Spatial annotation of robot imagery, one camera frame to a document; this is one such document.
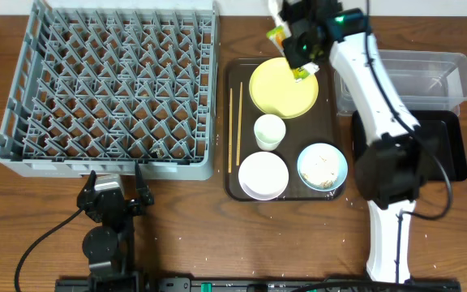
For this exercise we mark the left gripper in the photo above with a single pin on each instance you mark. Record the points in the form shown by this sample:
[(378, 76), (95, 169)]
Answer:
[(145, 201)]

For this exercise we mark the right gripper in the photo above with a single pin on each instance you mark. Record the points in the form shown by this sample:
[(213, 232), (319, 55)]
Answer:
[(294, 61)]

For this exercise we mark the green orange snack wrapper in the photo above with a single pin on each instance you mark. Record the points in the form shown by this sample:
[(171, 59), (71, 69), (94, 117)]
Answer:
[(276, 36)]

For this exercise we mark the yellow round plate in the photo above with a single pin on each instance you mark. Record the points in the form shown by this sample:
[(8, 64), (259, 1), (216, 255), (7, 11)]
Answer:
[(274, 90)]

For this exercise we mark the pale green cup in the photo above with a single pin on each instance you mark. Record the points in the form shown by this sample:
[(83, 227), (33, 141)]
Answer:
[(269, 131)]

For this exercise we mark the leftover rice food waste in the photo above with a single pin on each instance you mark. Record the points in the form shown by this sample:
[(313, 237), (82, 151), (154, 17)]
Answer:
[(320, 170)]

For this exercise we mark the light blue bowl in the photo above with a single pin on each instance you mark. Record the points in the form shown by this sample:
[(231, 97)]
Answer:
[(325, 149)]

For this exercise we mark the white round bowl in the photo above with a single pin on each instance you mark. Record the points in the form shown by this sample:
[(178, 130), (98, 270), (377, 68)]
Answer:
[(263, 176)]

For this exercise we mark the white paper napkin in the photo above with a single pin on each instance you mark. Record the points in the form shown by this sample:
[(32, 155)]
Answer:
[(275, 7)]

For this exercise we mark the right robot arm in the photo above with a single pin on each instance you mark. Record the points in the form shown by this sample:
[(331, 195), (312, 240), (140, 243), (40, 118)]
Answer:
[(395, 164)]

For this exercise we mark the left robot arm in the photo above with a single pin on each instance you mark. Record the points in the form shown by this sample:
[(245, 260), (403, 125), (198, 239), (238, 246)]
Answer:
[(110, 247)]

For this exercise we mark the clear plastic waste bin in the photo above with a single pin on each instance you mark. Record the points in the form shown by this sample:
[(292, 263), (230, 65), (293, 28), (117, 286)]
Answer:
[(427, 80)]

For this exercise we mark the black waste tray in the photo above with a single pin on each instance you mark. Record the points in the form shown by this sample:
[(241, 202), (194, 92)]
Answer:
[(445, 126)]

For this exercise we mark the dark brown serving tray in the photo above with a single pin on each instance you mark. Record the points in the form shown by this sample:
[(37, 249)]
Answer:
[(317, 125)]

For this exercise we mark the left wooden chopstick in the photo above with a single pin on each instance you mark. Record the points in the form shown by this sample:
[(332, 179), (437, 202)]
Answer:
[(230, 132)]

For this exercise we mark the grey plastic dish rack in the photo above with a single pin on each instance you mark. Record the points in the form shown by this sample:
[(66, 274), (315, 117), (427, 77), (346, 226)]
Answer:
[(114, 88)]

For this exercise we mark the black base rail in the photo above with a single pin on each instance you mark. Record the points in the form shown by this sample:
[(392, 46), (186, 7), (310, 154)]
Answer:
[(180, 284)]

